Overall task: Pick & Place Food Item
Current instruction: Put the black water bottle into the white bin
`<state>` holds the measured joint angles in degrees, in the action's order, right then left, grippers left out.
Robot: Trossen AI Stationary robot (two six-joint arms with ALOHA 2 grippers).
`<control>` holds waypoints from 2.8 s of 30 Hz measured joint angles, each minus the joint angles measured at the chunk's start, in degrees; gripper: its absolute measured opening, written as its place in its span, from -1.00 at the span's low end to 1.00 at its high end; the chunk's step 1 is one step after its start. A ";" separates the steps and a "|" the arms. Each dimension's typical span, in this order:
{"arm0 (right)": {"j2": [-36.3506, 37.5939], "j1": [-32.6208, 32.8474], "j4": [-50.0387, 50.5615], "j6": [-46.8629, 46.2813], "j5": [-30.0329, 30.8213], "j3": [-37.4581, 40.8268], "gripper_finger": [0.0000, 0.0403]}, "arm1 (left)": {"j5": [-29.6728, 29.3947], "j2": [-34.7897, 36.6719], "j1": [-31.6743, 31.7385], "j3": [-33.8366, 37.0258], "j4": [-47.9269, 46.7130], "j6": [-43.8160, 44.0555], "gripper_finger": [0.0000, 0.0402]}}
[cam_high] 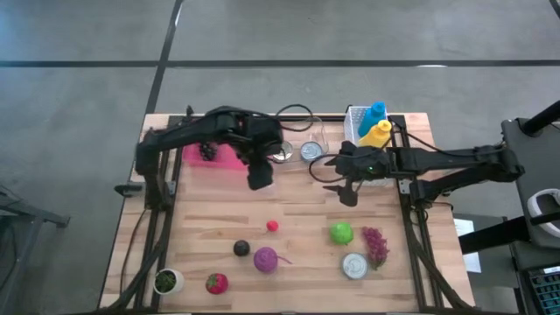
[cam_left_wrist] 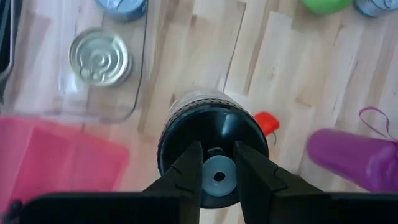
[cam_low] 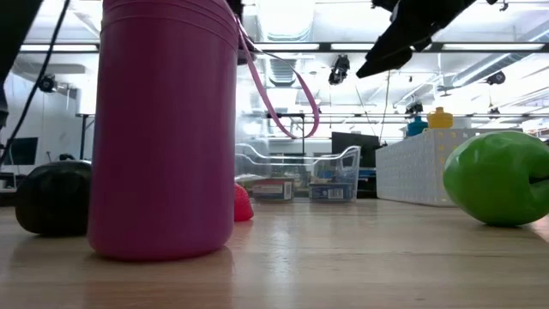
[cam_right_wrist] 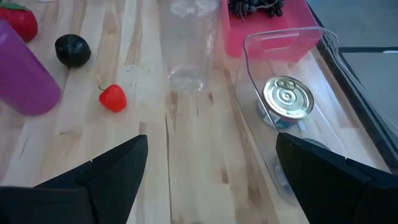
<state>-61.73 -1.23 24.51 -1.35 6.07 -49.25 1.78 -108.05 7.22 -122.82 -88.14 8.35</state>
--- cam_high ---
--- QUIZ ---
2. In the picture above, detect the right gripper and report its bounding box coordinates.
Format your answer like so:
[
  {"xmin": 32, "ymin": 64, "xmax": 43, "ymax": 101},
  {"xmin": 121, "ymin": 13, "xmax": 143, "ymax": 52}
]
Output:
[{"xmin": 322, "ymin": 140, "xmax": 393, "ymax": 207}]

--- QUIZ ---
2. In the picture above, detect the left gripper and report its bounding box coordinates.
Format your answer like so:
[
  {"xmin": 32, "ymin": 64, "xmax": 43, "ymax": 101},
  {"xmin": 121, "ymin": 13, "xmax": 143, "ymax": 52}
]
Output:
[{"xmin": 235, "ymin": 114, "xmax": 285, "ymax": 192}]

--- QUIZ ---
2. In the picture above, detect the tuna can gold lid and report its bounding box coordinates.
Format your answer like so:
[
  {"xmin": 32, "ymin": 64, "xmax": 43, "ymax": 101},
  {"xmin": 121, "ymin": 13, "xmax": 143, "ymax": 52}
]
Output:
[{"xmin": 271, "ymin": 140, "xmax": 295, "ymax": 165}]

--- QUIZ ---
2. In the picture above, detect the green apple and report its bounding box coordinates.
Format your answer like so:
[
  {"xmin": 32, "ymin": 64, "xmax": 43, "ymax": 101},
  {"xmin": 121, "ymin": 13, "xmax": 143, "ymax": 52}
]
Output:
[{"xmin": 329, "ymin": 221, "xmax": 354, "ymax": 246}]

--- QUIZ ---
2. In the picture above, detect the tuna can silver lid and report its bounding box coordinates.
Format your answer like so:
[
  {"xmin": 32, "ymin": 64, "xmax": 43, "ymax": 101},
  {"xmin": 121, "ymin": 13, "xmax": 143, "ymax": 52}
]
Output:
[
  {"xmin": 299, "ymin": 140, "xmax": 326, "ymax": 164},
  {"xmin": 341, "ymin": 252, "xmax": 369, "ymax": 281}
]

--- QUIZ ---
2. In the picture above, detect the black grape bunch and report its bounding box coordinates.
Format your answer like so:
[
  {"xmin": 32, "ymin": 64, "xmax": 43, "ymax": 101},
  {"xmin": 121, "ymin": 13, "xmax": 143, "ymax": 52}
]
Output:
[{"xmin": 199, "ymin": 142, "xmax": 219, "ymax": 163}]

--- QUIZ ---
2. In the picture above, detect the yellow plastic bottle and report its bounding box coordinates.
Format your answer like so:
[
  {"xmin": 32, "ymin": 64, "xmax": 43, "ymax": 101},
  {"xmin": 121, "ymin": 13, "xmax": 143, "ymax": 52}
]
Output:
[{"xmin": 358, "ymin": 119, "xmax": 394, "ymax": 150}]

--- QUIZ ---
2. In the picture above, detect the blue plastic bottle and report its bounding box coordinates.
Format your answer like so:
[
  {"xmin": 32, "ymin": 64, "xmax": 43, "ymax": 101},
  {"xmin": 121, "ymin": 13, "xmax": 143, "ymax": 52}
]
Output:
[{"xmin": 357, "ymin": 101, "xmax": 389, "ymax": 137}]

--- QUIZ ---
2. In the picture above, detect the purple plastic water bottle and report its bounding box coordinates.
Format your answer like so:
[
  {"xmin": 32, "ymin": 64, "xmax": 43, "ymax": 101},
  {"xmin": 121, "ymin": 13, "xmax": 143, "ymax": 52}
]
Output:
[{"xmin": 253, "ymin": 246, "xmax": 293, "ymax": 275}]

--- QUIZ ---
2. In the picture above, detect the pink plastic bin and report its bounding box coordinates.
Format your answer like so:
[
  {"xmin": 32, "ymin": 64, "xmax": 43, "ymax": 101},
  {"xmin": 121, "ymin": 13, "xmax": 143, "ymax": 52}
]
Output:
[{"xmin": 181, "ymin": 139, "xmax": 250, "ymax": 172}]

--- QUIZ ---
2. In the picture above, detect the purple grape bunch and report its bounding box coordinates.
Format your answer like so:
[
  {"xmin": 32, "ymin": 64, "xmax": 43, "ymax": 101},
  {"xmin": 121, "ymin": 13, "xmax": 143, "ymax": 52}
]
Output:
[{"xmin": 361, "ymin": 226, "xmax": 390, "ymax": 270}]

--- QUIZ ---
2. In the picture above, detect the clear plastic bin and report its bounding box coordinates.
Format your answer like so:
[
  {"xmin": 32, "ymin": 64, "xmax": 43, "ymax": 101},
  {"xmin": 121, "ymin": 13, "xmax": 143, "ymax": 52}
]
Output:
[{"xmin": 263, "ymin": 112, "xmax": 333, "ymax": 161}]

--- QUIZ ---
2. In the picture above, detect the white perforated bin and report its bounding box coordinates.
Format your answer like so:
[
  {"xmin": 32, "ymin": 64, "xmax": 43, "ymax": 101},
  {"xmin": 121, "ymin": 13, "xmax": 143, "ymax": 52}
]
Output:
[{"xmin": 343, "ymin": 104, "xmax": 397, "ymax": 188}]

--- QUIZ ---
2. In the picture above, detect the red strawberry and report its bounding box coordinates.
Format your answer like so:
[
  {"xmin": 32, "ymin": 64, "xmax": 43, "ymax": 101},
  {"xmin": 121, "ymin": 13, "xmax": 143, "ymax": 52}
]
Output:
[{"xmin": 205, "ymin": 272, "xmax": 229, "ymax": 295}]

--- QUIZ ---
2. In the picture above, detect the white paper sheet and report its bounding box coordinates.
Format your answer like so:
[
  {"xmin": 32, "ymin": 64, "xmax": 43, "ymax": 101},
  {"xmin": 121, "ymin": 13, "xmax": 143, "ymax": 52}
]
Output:
[{"xmin": 452, "ymin": 217, "xmax": 483, "ymax": 275}]

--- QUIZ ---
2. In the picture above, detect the small plant white pot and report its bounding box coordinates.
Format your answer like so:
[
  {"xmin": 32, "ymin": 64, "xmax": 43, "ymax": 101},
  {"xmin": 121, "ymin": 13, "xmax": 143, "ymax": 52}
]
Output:
[{"xmin": 153, "ymin": 268, "xmax": 186, "ymax": 296}]

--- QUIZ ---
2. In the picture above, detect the black cart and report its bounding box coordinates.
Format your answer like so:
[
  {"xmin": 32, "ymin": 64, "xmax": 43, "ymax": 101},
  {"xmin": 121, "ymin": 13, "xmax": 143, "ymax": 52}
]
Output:
[{"xmin": 500, "ymin": 116, "xmax": 560, "ymax": 315}]

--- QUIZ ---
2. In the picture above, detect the white rounded object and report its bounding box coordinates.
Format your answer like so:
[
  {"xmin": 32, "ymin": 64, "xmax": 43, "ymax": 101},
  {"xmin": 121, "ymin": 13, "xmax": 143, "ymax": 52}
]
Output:
[{"xmin": 526, "ymin": 187, "xmax": 560, "ymax": 222}]

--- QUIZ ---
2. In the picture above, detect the black pole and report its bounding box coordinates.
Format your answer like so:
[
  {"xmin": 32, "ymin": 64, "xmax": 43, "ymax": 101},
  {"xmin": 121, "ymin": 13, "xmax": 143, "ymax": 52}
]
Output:
[{"xmin": 520, "ymin": 99, "xmax": 560, "ymax": 137}]

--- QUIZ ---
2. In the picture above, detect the black keyboard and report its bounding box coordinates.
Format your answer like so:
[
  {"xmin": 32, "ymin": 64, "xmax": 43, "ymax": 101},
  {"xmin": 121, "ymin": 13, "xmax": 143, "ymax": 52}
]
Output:
[{"xmin": 527, "ymin": 265, "xmax": 560, "ymax": 315}]

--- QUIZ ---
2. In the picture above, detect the grey side table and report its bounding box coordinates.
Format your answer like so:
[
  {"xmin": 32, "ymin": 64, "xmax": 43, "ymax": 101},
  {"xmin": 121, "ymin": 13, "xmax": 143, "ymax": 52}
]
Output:
[{"xmin": 0, "ymin": 183, "xmax": 72, "ymax": 315}]

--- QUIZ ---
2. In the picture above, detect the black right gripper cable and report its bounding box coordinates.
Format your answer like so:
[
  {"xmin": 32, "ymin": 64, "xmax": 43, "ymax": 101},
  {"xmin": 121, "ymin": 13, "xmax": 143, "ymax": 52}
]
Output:
[{"xmin": 307, "ymin": 151, "xmax": 351, "ymax": 184}]

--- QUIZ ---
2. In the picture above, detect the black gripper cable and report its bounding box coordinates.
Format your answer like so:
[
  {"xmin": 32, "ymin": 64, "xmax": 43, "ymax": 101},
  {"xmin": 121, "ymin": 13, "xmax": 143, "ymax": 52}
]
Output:
[
  {"xmin": 307, "ymin": 151, "xmax": 351, "ymax": 184},
  {"xmin": 274, "ymin": 103, "xmax": 315, "ymax": 133}
]

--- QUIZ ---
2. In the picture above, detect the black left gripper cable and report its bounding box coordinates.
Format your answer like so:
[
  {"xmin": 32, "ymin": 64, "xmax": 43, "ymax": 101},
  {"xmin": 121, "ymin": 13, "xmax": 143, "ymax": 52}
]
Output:
[{"xmin": 274, "ymin": 103, "xmax": 315, "ymax": 133}]

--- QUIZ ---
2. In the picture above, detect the black aluminium table frame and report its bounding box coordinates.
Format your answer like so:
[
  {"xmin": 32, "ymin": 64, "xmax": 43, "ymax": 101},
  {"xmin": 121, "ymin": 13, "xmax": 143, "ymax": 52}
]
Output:
[{"xmin": 98, "ymin": 104, "xmax": 480, "ymax": 314}]

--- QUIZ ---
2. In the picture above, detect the brown cable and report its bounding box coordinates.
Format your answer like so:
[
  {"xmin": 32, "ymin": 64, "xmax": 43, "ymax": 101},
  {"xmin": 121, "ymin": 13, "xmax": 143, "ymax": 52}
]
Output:
[{"xmin": 118, "ymin": 207, "xmax": 149, "ymax": 295}]

